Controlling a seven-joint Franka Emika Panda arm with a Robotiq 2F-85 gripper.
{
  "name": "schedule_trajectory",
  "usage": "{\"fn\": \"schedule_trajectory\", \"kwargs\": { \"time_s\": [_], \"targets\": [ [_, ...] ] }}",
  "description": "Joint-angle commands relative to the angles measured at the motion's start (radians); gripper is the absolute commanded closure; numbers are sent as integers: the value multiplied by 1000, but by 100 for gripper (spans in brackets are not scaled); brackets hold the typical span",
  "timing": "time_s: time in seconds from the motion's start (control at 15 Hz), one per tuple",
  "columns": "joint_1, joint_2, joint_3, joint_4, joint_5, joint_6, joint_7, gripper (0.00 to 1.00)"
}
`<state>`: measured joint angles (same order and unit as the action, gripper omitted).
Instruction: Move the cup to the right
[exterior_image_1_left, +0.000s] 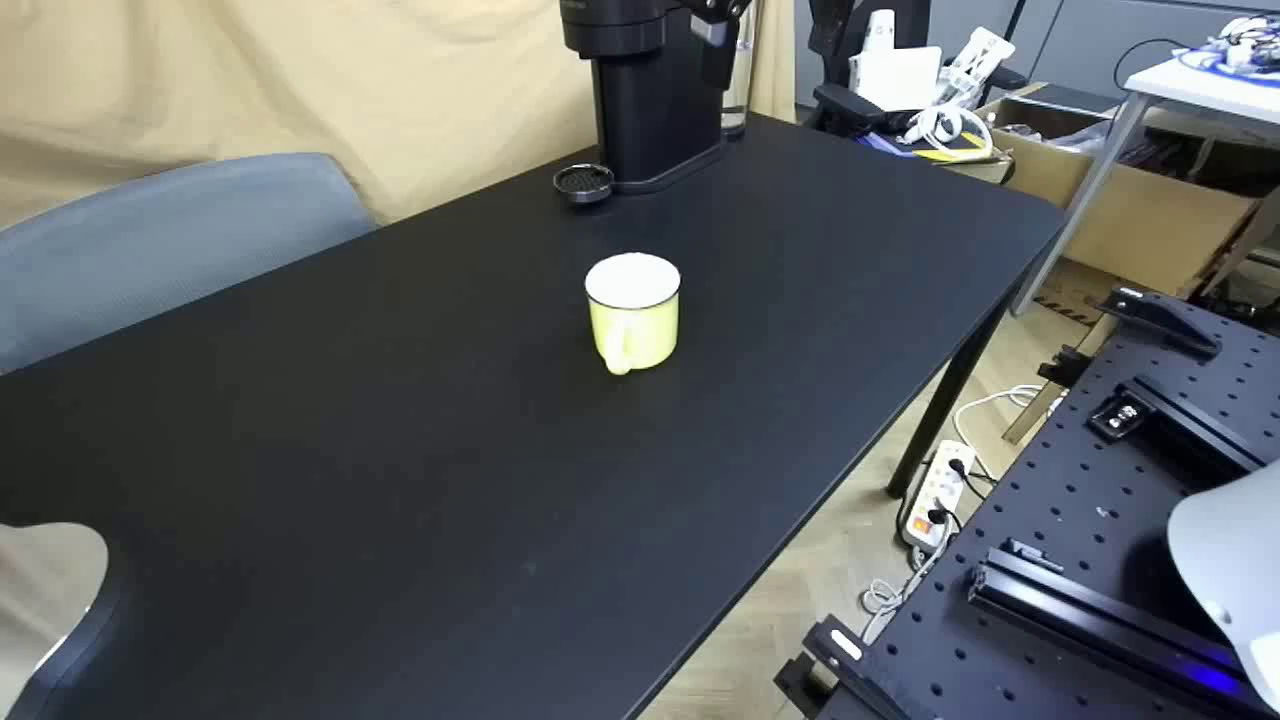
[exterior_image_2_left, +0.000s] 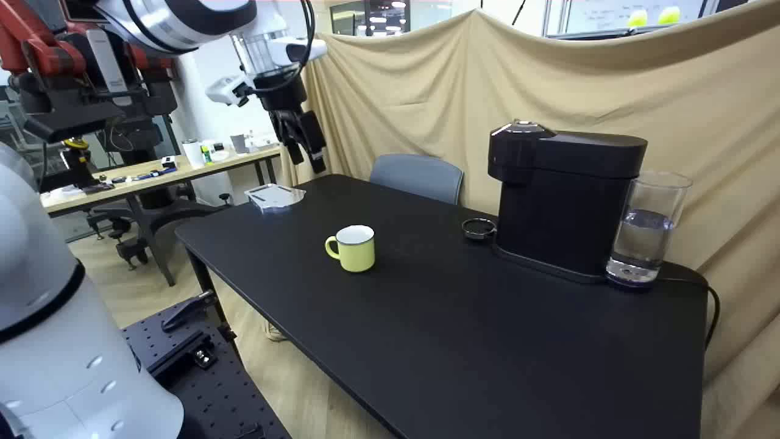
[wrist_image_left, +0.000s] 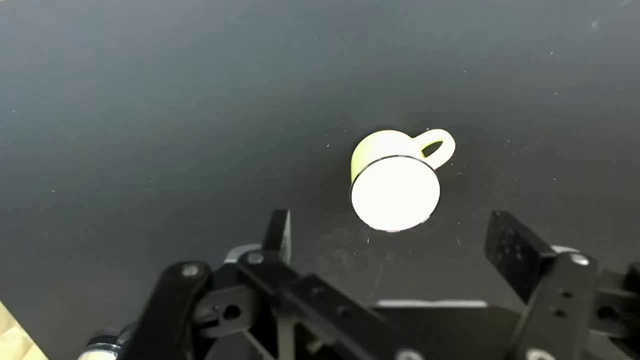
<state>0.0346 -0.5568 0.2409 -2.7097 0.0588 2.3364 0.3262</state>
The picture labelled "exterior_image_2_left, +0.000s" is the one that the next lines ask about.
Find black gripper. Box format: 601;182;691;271
255;68;326;187

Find yellow enamel mug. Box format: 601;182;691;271
324;226;376;273

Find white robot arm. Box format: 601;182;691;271
0;0;324;439

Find white paper stack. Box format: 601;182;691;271
248;183;304;212

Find grey office chair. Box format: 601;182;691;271
371;154;463;206

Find beige backdrop curtain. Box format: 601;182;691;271
304;0;780;439

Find wooden background desk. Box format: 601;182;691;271
39;146;279;215

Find black swivel chair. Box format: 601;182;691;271
87;190;211;287

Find small black round dish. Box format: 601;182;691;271
461;218;497;243

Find black coffee machine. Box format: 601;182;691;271
487;123;647;284

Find clear water tank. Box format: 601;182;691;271
605;172;690;289

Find red machine frame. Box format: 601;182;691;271
0;0;178;141

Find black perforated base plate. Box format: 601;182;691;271
125;291;289;439

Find black power cable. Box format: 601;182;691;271
661;271;723;355

